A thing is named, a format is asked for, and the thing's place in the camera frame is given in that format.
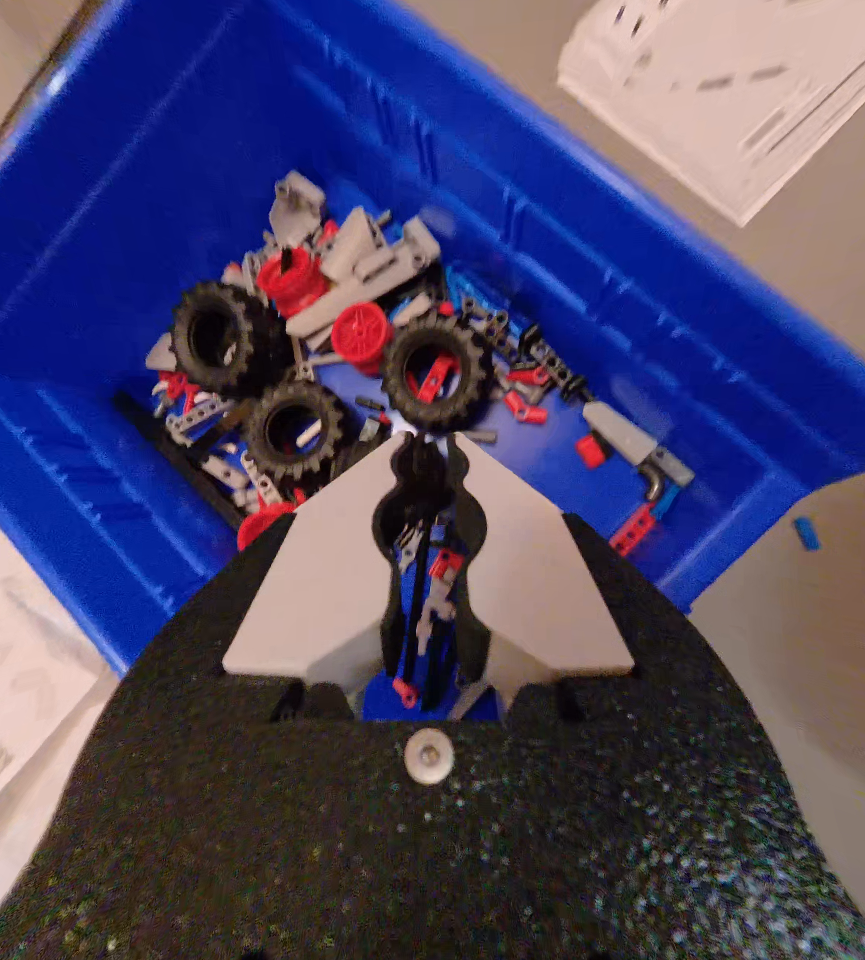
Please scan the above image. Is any blue plastic bin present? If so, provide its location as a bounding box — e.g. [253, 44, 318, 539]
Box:
[0, 0, 865, 676]

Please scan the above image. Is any white instruction booklet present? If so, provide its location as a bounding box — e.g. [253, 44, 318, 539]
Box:
[556, 0, 865, 228]

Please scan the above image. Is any black rubber toy tyre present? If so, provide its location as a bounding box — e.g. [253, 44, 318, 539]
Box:
[381, 311, 495, 435]
[170, 281, 287, 399]
[243, 381, 347, 485]

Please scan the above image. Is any grey desk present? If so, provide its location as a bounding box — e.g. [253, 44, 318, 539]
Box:
[0, 0, 865, 960]

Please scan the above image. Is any pile of toy building parts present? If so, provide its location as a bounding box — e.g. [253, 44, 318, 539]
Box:
[113, 168, 696, 710]

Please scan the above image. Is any grey wedge panel piece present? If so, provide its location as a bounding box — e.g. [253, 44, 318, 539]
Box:
[581, 401, 696, 489]

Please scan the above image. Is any white printed paper sheet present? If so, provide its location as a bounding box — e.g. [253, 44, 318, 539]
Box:
[0, 480, 122, 939]

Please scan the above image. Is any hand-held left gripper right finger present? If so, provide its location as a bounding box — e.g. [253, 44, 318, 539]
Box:
[446, 432, 636, 721]

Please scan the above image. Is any red toy wheel hub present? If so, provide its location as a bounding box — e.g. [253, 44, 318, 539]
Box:
[256, 247, 329, 318]
[236, 501, 299, 552]
[329, 301, 394, 369]

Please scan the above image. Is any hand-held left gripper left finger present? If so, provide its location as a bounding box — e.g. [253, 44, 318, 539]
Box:
[221, 432, 414, 715]

